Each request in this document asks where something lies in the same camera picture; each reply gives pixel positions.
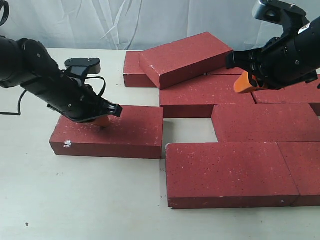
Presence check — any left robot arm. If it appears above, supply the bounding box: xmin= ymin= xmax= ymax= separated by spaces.
xmin=0 ymin=37 xmax=123 ymax=127

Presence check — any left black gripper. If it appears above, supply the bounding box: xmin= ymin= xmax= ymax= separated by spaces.
xmin=22 ymin=74 xmax=123 ymax=129

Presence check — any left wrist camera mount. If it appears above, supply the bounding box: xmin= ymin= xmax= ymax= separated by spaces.
xmin=64 ymin=57 xmax=101 ymax=86

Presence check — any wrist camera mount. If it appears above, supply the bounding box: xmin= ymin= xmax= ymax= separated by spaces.
xmin=64 ymin=57 xmax=101 ymax=86
xmin=252 ymin=0 xmax=310 ymax=37

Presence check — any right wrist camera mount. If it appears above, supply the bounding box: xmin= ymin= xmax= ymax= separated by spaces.
xmin=252 ymin=0 xmax=310 ymax=37

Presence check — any red brick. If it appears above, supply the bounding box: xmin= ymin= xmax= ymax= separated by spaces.
xmin=251 ymin=74 xmax=320 ymax=117
xmin=139 ymin=32 xmax=232 ymax=90
xmin=159 ymin=75 xmax=255 ymax=119
xmin=211 ymin=103 xmax=320 ymax=143
xmin=278 ymin=142 xmax=320 ymax=207
xmin=207 ymin=67 xmax=244 ymax=76
xmin=123 ymin=51 xmax=156 ymax=88
xmin=49 ymin=105 xmax=164 ymax=160
xmin=165 ymin=142 xmax=300 ymax=209

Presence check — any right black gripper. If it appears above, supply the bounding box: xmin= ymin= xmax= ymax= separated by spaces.
xmin=225 ymin=18 xmax=320 ymax=94

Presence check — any blue-grey backdrop cloth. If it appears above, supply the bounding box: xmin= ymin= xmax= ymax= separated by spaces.
xmin=0 ymin=0 xmax=320 ymax=54

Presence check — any red brick top back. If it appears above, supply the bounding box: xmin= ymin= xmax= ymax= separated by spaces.
xmin=139 ymin=32 xmax=232 ymax=90

